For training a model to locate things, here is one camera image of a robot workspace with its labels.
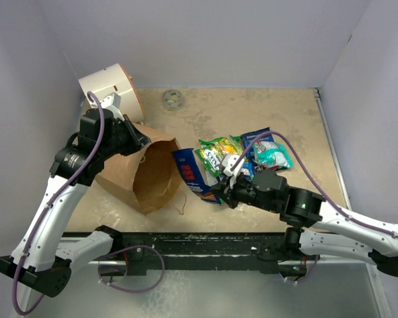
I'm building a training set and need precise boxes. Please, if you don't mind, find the blue chips bag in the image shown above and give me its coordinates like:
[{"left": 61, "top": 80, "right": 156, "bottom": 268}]
[{"left": 240, "top": 126, "right": 273, "bottom": 180}]

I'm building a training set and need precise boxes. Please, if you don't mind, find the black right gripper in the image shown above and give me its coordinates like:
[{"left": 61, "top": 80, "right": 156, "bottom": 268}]
[{"left": 210, "top": 169, "right": 279, "bottom": 213}]

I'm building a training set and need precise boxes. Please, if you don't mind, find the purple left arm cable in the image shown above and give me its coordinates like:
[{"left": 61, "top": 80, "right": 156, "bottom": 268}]
[{"left": 12, "top": 91, "right": 105, "bottom": 315}]

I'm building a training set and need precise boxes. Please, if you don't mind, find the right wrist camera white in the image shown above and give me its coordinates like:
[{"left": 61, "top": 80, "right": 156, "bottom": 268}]
[{"left": 221, "top": 153, "right": 245, "bottom": 188}]

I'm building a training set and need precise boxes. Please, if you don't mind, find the green snack packet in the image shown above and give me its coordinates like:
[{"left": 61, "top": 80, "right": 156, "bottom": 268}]
[{"left": 196, "top": 140, "right": 220, "bottom": 185}]

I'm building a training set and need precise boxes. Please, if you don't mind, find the teal snack packet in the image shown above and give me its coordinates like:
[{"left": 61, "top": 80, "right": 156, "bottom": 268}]
[{"left": 253, "top": 140, "right": 293, "bottom": 170}]

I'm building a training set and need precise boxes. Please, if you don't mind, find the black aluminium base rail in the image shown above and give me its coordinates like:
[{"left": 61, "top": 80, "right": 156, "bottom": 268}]
[{"left": 62, "top": 231, "right": 379, "bottom": 278}]

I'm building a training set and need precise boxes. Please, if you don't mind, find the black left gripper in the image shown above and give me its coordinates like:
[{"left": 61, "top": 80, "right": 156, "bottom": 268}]
[{"left": 99, "top": 114, "right": 151, "bottom": 160}]

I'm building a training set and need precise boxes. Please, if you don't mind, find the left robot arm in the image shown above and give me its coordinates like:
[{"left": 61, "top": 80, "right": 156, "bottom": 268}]
[{"left": 0, "top": 109, "right": 151, "bottom": 297}]

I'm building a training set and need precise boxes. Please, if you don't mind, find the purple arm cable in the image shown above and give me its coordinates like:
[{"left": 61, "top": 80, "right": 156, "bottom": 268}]
[
  {"left": 12, "top": 91, "right": 105, "bottom": 315},
  {"left": 230, "top": 131, "right": 398, "bottom": 244}
]

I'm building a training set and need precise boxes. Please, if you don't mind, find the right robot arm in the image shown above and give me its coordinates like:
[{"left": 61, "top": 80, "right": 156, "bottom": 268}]
[{"left": 210, "top": 170, "right": 398, "bottom": 278}]

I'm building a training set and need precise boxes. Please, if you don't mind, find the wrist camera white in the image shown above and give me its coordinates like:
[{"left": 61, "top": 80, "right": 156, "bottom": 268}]
[
  {"left": 221, "top": 153, "right": 245, "bottom": 188},
  {"left": 89, "top": 91, "right": 124, "bottom": 121}
]

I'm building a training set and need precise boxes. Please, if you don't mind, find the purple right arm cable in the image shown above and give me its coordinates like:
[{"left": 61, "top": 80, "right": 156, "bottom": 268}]
[{"left": 230, "top": 131, "right": 398, "bottom": 244}]

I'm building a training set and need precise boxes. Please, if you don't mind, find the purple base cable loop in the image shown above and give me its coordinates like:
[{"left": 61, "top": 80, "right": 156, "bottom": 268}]
[{"left": 98, "top": 244, "right": 166, "bottom": 293}]

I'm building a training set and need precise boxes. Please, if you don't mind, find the clear plastic tape roll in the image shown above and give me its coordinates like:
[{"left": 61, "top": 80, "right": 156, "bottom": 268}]
[{"left": 162, "top": 89, "right": 183, "bottom": 111}]

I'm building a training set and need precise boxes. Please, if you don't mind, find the green yellow candy packet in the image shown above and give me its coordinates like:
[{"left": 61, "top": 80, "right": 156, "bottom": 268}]
[{"left": 194, "top": 135, "right": 243, "bottom": 177}]

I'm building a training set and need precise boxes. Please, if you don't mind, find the brown paper bag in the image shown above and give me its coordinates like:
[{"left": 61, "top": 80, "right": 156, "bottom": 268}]
[{"left": 95, "top": 124, "right": 182, "bottom": 215}]

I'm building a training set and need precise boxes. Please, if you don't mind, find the dark blue cookie packet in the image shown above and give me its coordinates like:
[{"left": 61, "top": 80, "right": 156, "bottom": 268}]
[{"left": 172, "top": 148, "right": 222, "bottom": 205}]

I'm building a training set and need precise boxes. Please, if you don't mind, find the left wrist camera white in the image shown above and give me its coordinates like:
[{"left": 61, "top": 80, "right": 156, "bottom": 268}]
[{"left": 89, "top": 91, "right": 124, "bottom": 121}]

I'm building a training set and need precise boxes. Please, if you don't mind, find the white cylindrical container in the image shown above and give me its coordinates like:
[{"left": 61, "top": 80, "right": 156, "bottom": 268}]
[{"left": 78, "top": 64, "right": 145, "bottom": 123}]

